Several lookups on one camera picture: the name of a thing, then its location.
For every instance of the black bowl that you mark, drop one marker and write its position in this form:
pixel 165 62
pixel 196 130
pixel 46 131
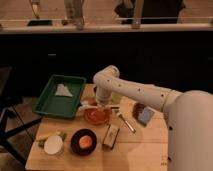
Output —
pixel 75 142

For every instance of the green plastic cup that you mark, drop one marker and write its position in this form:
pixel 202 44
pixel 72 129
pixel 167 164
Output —
pixel 116 98

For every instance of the small rectangular box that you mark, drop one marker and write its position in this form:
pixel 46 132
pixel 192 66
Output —
pixel 110 136

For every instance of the orange fruit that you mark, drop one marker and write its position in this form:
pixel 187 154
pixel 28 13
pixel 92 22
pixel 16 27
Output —
pixel 85 142

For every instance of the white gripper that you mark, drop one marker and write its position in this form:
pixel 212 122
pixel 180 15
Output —
pixel 102 107

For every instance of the white crumpled paper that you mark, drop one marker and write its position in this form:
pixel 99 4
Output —
pixel 62 90

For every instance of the brown and blue sponge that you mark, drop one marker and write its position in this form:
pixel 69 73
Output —
pixel 142 113

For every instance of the green plastic tray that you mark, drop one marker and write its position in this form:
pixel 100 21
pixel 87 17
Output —
pixel 50 105

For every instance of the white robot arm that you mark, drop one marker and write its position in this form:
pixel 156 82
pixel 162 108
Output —
pixel 190 117

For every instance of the white round lid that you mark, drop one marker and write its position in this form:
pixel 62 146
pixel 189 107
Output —
pixel 53 145

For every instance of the red bowl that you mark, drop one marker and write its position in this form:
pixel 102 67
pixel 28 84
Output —
pixel 96 116

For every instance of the black chair frame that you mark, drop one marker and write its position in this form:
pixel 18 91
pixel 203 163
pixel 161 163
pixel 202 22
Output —
pixel 8 110

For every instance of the person in dark clothes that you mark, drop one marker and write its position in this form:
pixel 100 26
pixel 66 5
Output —
pixel 153 12

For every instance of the green item on counter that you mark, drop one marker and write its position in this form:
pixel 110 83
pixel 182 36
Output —
pixel 39 23

